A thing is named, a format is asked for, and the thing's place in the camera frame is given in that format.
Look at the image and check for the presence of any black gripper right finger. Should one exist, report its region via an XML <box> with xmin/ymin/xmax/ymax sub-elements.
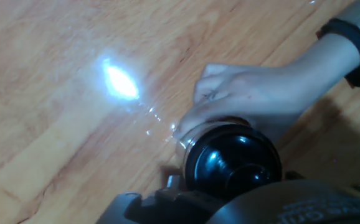
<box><xmin>284</xmin><ymin>170</ymin><xmax>305</xmax><ymax>181</ymax></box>

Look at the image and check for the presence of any bare helper hand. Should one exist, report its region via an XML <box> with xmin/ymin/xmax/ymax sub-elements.
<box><xmin>173</xmin><ymin>63</ymin><xmax>324</xmax><ymax>142</ymax></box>

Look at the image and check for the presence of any clear glass jar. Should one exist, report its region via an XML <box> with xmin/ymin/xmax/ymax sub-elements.
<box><xmin>175</xmin><ymin>116</ymin><xmax>252</xmax><ymax>175</ymax></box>

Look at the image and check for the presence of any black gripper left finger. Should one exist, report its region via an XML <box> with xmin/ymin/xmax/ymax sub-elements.
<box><xmin>96</xmin><ymin>174</ymin><xmax>227</xmax><ymax>224</ymax></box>

